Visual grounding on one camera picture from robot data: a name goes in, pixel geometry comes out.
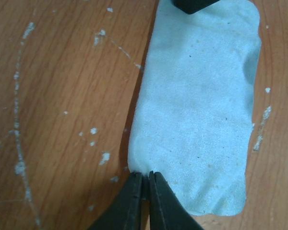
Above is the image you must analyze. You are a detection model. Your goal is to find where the blue cleaning cloth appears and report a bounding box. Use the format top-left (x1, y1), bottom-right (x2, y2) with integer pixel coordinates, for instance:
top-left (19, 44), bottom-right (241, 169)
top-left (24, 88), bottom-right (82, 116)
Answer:
top-left (128, 0), bottom-right (261, 216)

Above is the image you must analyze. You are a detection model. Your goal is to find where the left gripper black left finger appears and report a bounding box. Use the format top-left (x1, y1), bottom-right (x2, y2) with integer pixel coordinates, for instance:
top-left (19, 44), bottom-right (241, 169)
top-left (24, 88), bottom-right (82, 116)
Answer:
top-left (89, 172), bottom-right (143, 230)

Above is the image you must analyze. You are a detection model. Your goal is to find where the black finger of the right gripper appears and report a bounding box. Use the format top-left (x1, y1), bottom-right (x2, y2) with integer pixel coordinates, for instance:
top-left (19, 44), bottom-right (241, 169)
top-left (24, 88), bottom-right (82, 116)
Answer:
top-left (172, 0), bottom-right (219, 14)

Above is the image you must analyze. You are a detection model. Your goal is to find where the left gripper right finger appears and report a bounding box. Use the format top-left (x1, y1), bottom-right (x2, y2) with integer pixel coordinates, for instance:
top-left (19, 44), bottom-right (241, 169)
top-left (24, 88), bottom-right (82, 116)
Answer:
top-left (149, 171), bottom-right (202, 230)

